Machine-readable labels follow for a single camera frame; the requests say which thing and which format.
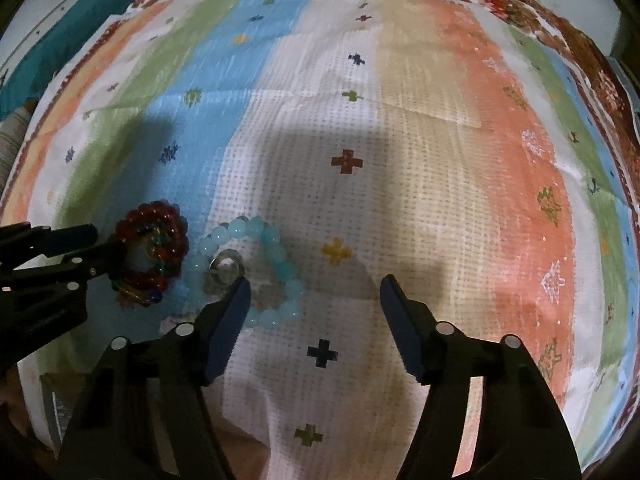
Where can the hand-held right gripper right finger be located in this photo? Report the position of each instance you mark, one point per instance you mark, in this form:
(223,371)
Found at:
(400,330)

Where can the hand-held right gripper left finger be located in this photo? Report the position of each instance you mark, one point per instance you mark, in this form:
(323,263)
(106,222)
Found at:
(227,332)

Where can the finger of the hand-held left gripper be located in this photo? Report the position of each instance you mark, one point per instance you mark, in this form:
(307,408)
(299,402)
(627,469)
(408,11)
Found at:
(95,260)
(55,237)

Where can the grey striped cloth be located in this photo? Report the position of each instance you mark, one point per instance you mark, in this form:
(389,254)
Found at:
(11,135)

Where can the colourful striped mat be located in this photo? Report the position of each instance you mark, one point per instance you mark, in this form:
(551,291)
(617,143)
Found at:
(400,135)

